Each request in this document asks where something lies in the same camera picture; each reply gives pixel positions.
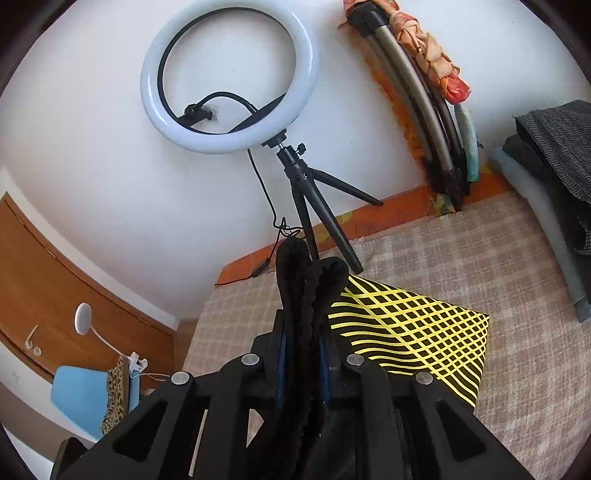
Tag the black pants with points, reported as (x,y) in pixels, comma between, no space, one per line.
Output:
(295,277)

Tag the light grey folded garment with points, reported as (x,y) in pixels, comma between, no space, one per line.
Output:
(531,194)

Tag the blue chair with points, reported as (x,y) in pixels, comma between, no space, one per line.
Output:
(78,392)

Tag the teal cloth strip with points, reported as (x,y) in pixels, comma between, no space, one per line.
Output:
(470,143)

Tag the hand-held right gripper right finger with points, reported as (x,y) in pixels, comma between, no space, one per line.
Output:
(326,367)

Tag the wooden door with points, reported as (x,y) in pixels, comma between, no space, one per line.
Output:
(55,277)

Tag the black tripod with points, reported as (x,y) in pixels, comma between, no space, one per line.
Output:
(302,198)

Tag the black gooseneck phone holder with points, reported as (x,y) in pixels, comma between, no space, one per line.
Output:
(221,98)

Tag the black mat with yellow grid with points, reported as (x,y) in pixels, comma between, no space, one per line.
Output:
(415,332)

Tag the white clip lamp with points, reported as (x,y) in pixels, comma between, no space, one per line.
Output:
(84,318)

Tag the orange mattress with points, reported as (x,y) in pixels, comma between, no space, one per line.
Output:
(392,205)

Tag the beige plaid bed sheet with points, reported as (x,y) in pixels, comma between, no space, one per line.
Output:
(508,258)

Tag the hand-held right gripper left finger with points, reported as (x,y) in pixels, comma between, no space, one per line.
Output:
(280,369)

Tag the dark grey checked folded garment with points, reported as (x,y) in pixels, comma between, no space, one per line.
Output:
(561,138)

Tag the folded metal frame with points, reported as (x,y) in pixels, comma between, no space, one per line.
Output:
(415,83)

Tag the floral orange cloth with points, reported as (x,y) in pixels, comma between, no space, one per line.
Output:
(434,50)

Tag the leopard print cloth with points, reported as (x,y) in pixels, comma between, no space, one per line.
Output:
(115,397)

